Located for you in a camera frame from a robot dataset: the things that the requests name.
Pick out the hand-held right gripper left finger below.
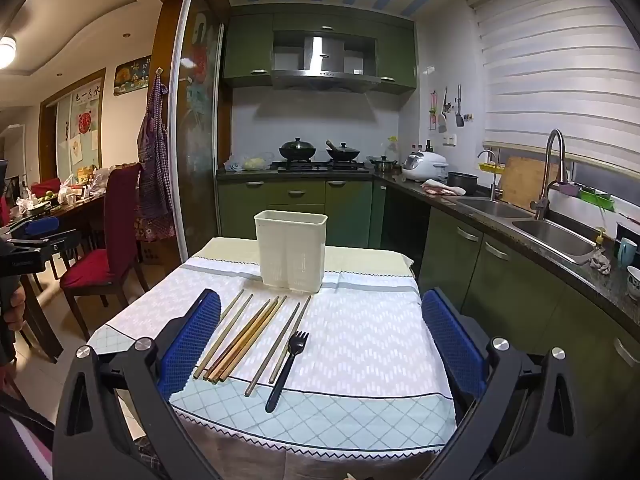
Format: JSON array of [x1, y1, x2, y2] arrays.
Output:
[[52, 289, 223, 480]]

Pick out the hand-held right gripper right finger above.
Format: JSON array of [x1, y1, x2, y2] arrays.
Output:
[[421, 287, 591, 480]]

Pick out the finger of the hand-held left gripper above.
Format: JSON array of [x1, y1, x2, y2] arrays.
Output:
[[10, 216, 62, 238], [9, 230, 82, 261]]

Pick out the set of wooden chopsticks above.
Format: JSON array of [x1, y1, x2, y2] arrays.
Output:
[[192, 287, 313, 398]]

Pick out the black plastic fork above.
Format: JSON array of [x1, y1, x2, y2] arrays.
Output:
[[264, 330, 311, 414]]

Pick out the cream plastic utensil holder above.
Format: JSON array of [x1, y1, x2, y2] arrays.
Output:
[[253, 210, 328, 295]]

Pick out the person's left forearm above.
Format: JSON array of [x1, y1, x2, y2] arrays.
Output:
[[0, 360, 56, 480]]

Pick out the person's left hand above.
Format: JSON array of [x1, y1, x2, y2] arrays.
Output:
[[5, 285, 27, 333]]

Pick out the plate of green fruit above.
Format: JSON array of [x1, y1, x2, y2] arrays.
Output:
[[22, 189, 58, 211]]

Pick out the red covered dining chair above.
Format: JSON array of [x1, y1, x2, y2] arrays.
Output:
[[60, 162, 151, 341], [30, 177, 63, 201]]

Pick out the dark wooden dining table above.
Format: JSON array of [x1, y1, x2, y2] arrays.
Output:
[[0, 190, 108, 361]]

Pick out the pile of plastic bags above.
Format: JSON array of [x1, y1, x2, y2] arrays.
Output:
[[57, 164, 118, 206]]

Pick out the green sink base cabinets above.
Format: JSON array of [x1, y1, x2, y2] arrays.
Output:
[[419, 205, 640, 480]]

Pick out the white patterned tablecloth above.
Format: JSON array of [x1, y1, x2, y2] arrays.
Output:
[[87, 255, 458, 461]]

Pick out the cardboard box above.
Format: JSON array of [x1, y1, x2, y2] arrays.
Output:
[[140, 240, 173, 266]]

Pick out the wooden framed glass door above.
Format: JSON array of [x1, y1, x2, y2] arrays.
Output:
[[40, 67, 107, 181]]

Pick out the cream yellow cloth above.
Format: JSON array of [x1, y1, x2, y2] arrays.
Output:
[[192, 236, 416, 281]]

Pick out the purple checked apron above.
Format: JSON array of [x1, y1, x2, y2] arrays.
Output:
[[136, 72, 177, 241]]

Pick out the black built-in appliance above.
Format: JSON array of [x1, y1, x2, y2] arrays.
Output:
[[385, 186, 432, 263]]

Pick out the stainless steel double sink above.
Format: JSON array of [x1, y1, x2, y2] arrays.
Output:
[[456, 195, 611, 267]]

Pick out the pink kitchen cloth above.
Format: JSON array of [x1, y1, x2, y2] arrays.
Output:
[[421, 178, 467, 197]]

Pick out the black cooker inner pot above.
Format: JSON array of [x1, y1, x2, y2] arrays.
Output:
[[446, 171, 480, 196]]

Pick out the tall gooseneck faucet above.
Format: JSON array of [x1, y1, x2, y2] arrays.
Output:
[[531, 129, 568, 221]]

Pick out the small steel faucet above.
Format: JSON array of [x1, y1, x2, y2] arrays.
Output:
[[477, 149, 503, 202]]

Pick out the dark granite countertop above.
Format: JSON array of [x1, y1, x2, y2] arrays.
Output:
[[216, 165, 640, 331]]

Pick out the wooden cutting board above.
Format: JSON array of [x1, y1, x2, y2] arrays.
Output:
[[500, 156, 561, 211]]

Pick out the round ceiling lamp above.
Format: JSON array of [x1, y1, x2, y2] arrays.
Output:
[[0, 35, 18, 71]]

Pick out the sliding glass kitchen door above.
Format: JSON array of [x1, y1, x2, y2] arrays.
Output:
[[167, 0, 233, 261]]

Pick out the green base cabinets with drawers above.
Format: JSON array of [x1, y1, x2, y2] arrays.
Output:
[[216, 177, 388, 251]]

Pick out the white rice cooker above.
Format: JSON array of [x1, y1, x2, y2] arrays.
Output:
[[401, 150, 449, 183]]

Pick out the teal mug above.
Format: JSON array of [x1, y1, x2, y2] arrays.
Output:
[[617, 237, 638, 271]]

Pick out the green windowsill tray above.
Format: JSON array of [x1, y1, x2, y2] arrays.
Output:
[[580, 187, 616, 211]]

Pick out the black wok with lid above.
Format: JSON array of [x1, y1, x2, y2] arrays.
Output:
[[279, 137, 318, 162]]

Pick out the black gas stove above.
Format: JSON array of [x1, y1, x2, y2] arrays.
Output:
[[271, 160, 373, 173]]

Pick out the white zebra window blind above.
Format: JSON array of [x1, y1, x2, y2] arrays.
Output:
[[467, 0, 640, 161]]

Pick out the steel range hood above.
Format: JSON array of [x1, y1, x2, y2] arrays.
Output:
[[271, 30, 383, 93]]

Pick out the black wok with wooden handle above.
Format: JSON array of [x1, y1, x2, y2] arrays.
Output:
[[325, 141, 361, 162]]

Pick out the green wall cabinets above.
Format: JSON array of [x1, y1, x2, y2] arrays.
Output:
[[222, 2, 418, 96]]

